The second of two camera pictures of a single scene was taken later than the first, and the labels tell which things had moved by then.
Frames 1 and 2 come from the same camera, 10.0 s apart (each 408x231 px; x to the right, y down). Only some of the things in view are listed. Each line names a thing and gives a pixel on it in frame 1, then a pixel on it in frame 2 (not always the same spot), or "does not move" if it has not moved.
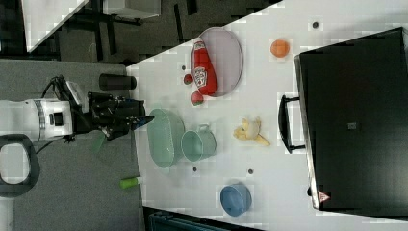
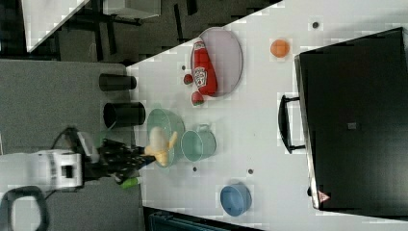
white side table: (42, 18) does not move
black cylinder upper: (116, 82) does not move
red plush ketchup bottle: (204, 74) does not move
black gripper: (112, 115) → (117, 161)
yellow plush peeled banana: (250, 131) → (160, 144)
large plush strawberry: (196, 98) does not move
